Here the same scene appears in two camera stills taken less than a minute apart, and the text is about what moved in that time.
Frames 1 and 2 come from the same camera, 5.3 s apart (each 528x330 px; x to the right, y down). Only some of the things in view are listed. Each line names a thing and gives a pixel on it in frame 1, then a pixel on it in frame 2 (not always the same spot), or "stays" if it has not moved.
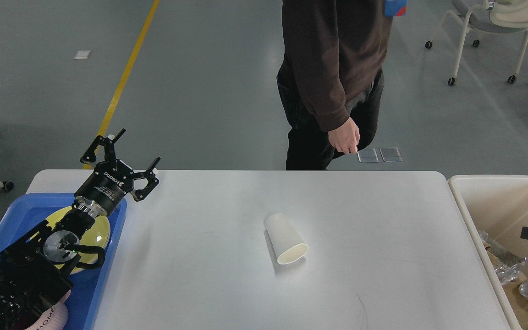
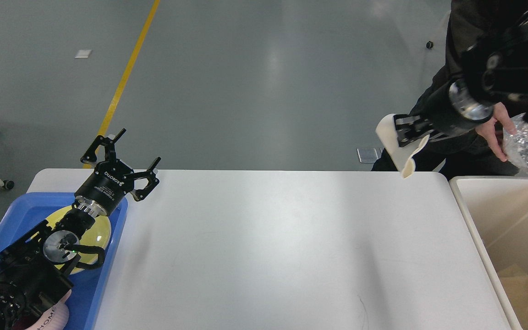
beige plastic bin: [502, 206] stays
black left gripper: [104, 189] stays
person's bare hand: [345, 138] to [488, 129]
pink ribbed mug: [56, 318] stays
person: [330, 80] to [470, 22]
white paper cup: [287, 244] to [403, 156]
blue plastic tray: [18, 218] stays
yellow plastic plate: [97, 234] stays
